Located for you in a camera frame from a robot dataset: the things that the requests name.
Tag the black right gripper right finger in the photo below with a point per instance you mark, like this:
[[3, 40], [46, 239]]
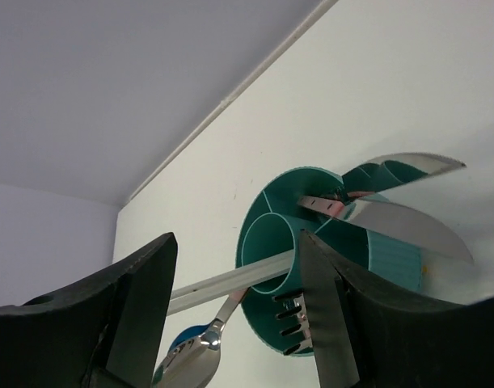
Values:
[[368, 332]]

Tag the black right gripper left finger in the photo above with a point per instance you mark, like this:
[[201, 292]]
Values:
[[101, 331]]

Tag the fork with teal handle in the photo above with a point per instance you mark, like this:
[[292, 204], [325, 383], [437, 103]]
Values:
[[295, 310]]

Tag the white chopstick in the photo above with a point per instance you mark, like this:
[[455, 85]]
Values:
[[219, 286], [282, 260]]

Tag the blue spoon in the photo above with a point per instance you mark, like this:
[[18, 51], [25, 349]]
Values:
[[188, 334]]

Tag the silver spoon pink handle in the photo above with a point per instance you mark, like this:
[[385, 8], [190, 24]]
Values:
[[194, 362]]

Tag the knife with pink handle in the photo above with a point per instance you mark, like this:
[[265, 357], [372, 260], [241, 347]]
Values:
[[395, 221]]

